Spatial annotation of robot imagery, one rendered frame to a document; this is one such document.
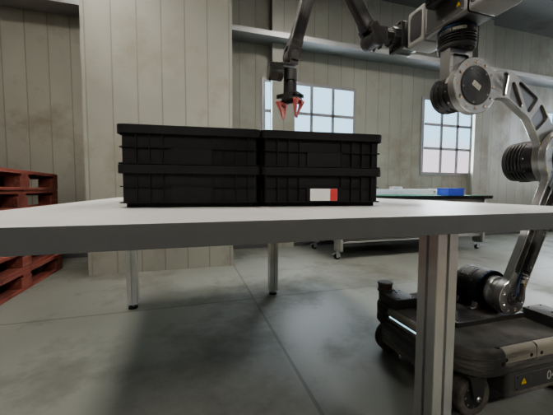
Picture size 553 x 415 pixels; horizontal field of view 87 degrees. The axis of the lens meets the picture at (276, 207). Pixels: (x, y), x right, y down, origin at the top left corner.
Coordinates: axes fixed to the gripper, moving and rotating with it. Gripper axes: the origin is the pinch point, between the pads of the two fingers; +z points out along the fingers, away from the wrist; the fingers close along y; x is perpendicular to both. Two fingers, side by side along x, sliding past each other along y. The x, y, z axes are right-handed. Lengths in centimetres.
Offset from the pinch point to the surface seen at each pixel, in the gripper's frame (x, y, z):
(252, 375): -18, -5, 107
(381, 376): 10, 39, 106
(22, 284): -36, -204, 102
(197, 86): 81, -149, -64
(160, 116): 56, -170, -34
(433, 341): -33, 60, 66
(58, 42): 26, -300, -121
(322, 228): -61, 44, 38
